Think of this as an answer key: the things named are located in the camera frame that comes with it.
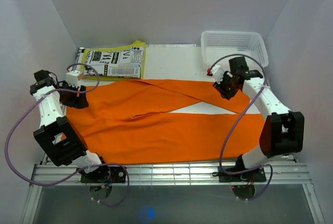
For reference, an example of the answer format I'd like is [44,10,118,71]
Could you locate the orange trousers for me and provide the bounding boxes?
[66,80,264,164]

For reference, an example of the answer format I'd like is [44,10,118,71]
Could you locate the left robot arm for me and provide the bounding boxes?
[30,70,110,182]

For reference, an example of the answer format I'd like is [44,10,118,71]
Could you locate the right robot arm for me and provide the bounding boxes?
[207,54,305,181]

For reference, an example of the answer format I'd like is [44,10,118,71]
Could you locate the newspaper print yellow folded trousers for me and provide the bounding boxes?
[77,41,146,81]

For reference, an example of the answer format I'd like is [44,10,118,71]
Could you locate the white perforated plastic basket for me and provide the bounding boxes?
[201,31,269,70]

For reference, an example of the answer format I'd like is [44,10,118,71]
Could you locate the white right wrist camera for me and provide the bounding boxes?
[207,64,225,84]

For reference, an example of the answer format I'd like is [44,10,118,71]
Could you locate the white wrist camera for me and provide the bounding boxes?
[65,70,84,87]
[207,64,225,84]

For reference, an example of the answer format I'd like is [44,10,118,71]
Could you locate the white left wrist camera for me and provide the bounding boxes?
[65,70,84,87]

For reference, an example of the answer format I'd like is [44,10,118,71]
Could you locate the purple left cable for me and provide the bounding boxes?
[4,62,130,207]

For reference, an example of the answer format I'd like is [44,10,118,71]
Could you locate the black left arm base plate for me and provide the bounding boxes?
[80,166,126,184]

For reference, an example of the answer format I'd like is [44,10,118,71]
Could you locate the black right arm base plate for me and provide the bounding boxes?
[212,168,266,183]

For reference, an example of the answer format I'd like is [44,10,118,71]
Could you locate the aluminium table edge rail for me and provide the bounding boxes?
[32,159,312,186]

